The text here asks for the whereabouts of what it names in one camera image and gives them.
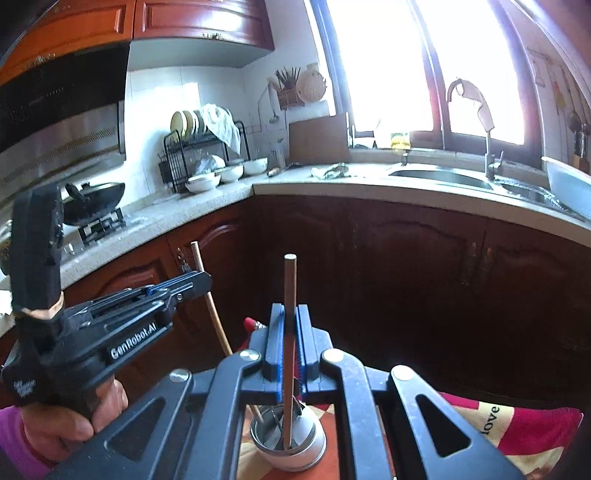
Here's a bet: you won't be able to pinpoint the gas stove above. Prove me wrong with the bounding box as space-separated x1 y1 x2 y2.
76 208 128 246

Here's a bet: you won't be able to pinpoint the person's left forearm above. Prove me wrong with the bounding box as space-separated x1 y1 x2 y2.
0 406 51 480

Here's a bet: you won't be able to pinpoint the steel sink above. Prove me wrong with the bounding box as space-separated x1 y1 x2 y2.
387 166 497 191

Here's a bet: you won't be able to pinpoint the crumpled rag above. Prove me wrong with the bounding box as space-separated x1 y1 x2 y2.
310 162 350 180

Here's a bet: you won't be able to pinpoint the steel insulated food jar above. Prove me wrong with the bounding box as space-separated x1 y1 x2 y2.
249 401 327 472

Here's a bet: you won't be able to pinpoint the white dish cloth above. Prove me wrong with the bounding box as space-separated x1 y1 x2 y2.
201 104 242 156

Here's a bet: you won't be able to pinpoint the kitchen faucet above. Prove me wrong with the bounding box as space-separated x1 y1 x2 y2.
445 78 504 182

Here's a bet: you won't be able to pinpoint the person's left hand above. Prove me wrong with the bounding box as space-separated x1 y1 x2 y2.
21 378 130 463

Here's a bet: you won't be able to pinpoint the round woven strainer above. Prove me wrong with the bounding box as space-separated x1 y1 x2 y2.
295 65 329 103

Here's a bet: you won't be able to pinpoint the brown cutting board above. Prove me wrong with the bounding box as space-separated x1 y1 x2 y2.
288 112 350 165

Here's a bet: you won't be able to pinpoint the kitchen window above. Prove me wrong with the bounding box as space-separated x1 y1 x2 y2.
318 0 532 149

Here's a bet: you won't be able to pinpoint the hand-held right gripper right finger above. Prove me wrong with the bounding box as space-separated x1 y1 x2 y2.
295 303 527 480

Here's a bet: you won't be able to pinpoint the wooden chopstick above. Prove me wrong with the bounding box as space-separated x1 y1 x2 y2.
283 254 297 450
191 241 265 423

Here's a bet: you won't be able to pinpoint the range hood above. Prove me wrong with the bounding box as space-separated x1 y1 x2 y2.
0 44 132 197

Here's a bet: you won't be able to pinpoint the white plastic basin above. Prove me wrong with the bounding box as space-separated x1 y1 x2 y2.
541 156 591 209

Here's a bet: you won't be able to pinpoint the red floral printed blanket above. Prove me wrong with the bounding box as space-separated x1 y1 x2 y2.
235 317 583 480

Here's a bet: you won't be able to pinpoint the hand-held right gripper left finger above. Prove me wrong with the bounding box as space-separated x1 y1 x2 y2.
44 303 284 480

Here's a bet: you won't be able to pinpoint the black wire dish rack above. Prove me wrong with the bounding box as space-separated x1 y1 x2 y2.
158 120 252 195

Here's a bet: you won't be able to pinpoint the speckled stone countertop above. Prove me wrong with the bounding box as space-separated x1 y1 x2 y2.
0 161 591 333

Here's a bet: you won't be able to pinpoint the wooden upper cabinets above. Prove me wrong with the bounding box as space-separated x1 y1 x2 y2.
0 0 276 86

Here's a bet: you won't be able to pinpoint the black wok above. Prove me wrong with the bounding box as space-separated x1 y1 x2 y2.
62 182 126 227

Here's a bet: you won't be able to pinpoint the dark wooden base cabinets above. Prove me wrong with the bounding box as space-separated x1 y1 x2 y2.
0 194 591 416

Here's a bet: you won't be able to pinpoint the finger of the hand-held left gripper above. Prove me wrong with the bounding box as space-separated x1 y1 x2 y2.
134 271 213 293
139 288 210 317

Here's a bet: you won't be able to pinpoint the wall utensil basket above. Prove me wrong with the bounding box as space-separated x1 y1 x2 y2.
268 67 305 110

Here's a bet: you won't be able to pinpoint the stack of plates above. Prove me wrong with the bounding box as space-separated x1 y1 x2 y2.
171 109 206 138

